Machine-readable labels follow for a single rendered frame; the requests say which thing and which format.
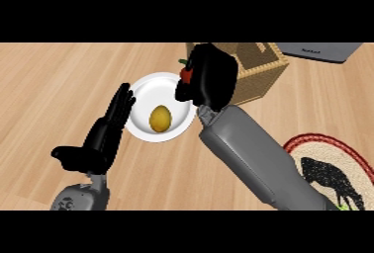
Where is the white round plate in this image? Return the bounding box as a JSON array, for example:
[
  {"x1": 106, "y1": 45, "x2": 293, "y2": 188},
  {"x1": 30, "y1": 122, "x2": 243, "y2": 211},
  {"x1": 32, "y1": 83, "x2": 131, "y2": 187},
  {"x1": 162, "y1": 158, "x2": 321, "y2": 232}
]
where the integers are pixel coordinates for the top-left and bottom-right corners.
[{"x1": 125, "y1": 72, "x2": 199, "y2": 143}]

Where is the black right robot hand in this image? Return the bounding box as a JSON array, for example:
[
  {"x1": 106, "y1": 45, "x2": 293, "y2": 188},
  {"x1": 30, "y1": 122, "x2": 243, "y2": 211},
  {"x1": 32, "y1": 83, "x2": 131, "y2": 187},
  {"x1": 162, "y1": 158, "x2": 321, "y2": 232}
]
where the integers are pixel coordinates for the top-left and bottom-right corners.
[{"x1": 175, "y1": 42, "x2": 240, "y2": 113}]

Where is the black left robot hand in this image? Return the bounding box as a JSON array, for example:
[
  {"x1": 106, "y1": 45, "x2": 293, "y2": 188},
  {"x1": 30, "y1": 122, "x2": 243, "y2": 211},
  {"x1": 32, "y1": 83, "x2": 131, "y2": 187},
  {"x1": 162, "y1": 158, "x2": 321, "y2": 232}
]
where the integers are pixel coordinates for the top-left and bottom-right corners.
[{"x1": 51, "y1": 82, "x2": 138, "y2": 176}]

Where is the yellow potato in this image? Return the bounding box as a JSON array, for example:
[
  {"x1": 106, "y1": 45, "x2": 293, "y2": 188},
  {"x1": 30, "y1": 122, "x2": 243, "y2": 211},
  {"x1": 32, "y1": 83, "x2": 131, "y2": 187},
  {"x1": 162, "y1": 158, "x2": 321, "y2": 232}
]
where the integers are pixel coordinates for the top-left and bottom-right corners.
[{"x1": 148, "y1": 104, "x2": 175, "y2": 133}]

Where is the grey appliance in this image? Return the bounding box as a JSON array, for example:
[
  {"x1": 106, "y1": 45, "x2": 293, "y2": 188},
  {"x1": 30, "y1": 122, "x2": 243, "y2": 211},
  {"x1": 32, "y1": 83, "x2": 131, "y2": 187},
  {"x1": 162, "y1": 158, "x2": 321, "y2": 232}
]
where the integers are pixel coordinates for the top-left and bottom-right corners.
[{"x1": 276, "y1": 42, "x2": 366, "y2": 64}]

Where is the wicker basket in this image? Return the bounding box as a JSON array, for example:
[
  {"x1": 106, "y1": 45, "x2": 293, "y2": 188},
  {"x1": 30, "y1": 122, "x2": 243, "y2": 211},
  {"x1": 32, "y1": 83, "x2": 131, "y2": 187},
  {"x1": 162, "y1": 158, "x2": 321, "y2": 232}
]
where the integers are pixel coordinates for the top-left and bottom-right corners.
[{"x1": 187, "y1": 42, "x2": 292, "y2": 106}]

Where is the round placemat with horse print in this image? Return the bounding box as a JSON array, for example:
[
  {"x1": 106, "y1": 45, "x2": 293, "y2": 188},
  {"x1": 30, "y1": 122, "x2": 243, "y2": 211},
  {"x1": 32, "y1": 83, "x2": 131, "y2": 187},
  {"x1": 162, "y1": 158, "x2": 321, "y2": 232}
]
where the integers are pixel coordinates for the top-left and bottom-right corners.
[{"x1": 283, "y1": 132, "x2": 374, "y2": 211}]

